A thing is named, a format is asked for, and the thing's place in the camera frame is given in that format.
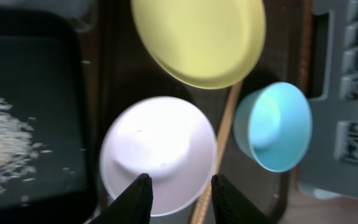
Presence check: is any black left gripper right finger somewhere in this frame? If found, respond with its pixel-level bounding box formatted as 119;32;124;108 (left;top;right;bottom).
211;174;271;224

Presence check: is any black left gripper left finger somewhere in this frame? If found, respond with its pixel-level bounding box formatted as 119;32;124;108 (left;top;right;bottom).
90;174;154;224

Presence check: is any white bowl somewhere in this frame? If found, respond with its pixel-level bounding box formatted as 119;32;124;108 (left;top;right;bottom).
99;96;217;217

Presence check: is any pile of rice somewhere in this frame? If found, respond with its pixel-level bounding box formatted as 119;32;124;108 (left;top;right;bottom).
0;97;53;195

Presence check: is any grey dishwasher rack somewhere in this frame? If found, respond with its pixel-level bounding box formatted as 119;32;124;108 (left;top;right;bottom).
298;0;358;199

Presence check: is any black waste tray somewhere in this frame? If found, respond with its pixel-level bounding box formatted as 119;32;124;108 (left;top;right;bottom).
0;9;97;223

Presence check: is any wooden chopstick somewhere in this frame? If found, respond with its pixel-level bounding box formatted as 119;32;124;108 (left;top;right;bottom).
189;81;243;224

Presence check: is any light blue bowl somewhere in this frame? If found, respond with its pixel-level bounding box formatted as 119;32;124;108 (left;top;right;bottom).
232;82;313;172

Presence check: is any dark brown serving tray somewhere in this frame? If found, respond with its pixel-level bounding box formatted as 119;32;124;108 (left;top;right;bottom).
99;0;312;223

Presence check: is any yellow plate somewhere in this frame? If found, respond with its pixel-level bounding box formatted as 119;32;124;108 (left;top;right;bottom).
131;0;267;90

